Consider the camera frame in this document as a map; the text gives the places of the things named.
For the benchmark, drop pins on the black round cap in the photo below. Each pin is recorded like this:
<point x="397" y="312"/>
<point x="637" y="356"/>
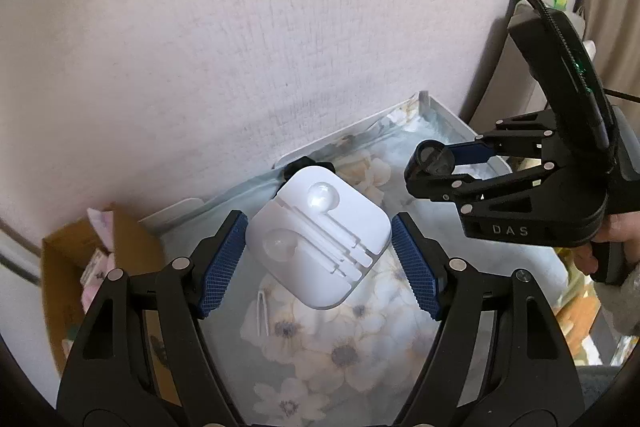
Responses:
<point x="434" y="159"/>

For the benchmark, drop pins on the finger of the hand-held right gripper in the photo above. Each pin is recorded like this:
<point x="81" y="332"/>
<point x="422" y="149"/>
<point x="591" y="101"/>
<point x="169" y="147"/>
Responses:
<point x="480" y="189"/>
<point x="520" y="137"/>

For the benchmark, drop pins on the white earphone case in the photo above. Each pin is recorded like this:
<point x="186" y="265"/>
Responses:
<point x="320" y="237"/>

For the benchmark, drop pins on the black clip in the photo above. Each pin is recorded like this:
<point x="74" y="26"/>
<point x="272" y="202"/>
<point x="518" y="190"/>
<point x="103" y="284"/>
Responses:
<point x="300" y="167"/>

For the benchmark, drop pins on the person's right hand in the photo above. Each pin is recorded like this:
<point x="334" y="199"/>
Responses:
<point x="617" y="229"/>

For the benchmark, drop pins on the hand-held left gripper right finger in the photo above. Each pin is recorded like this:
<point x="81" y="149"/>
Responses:
<point x="415" y="267"/>

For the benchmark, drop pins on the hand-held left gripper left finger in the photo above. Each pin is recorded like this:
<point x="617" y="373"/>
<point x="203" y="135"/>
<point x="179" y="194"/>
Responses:
<point x="225" y="267"/>

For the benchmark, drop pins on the cardboard box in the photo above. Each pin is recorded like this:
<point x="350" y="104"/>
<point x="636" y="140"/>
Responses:
<point x="60" y="287"/>

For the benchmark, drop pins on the pink floral cloth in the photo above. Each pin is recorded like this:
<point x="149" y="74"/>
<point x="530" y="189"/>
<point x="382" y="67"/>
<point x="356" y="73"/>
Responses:
<point x="100" y="257"/>

